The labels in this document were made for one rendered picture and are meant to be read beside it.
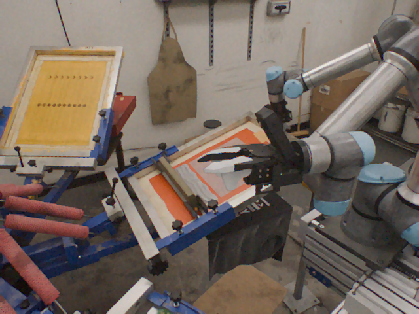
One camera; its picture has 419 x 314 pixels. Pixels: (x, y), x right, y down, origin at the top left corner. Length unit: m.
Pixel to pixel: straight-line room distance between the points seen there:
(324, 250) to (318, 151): 0.63
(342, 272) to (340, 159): 0.64
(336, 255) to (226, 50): 2.91
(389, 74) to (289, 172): 0.35
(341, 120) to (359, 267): 0.54
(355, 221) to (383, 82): 0.45
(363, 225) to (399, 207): 0.18
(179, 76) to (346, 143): 2.91
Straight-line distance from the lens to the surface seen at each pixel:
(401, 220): 0.99
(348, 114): 0.87
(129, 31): 3.35
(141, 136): 3.66
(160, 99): 3.51
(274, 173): 0.65
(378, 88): 0.89
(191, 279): 2.62
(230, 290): 2.53
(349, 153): 0.73
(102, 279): 2.73
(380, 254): 1.14
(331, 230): 1.17
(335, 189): 0.77
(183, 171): 1.67
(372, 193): 1.05
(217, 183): 1.55
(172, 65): 3.49
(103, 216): 1.51
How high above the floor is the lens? 2.00
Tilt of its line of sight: 31 degrees down
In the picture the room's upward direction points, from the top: straight up
